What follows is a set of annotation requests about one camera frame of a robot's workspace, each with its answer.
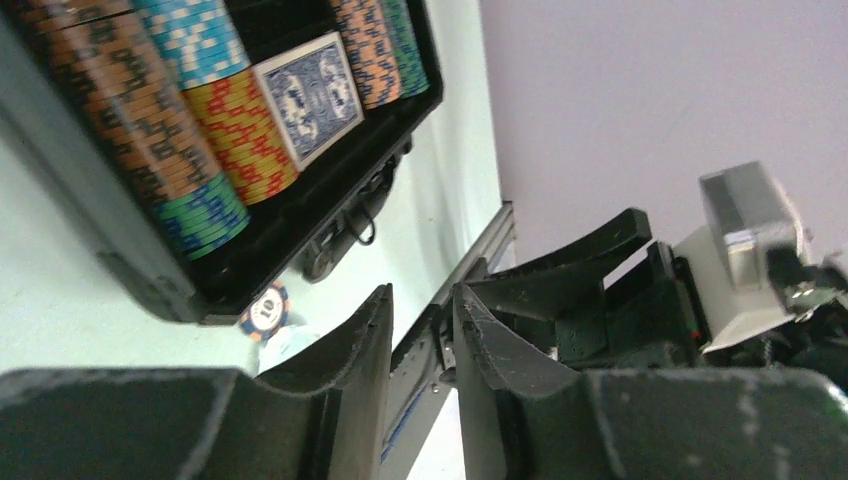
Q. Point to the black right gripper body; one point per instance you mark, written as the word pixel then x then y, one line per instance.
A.
pixel 645 319

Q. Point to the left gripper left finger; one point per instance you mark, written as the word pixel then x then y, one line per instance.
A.
pixel 318 415

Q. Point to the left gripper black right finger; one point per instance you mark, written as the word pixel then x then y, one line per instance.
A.
pixel 526 416

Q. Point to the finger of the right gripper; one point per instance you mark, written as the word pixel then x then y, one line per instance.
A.
pixel 544 288

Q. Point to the white red poker chip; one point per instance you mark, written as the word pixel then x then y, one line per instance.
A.
pixel 267 314

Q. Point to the black poker case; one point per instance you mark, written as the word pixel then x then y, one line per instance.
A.
pixel 310 225

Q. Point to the clear dealer button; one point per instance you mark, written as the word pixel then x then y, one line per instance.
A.
pixel 285 344

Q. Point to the purple green chip stack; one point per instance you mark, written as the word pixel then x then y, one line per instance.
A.
pixel 414 79

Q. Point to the blue playing card deck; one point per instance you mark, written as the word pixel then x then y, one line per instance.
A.
pixel 312 96

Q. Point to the pink brown chip stack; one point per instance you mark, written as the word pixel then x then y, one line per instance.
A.
pixel 363 28

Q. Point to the blue orange chip stack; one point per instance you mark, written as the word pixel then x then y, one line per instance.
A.
pixel 203 51

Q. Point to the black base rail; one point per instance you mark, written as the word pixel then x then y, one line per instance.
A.
pixel 421 375

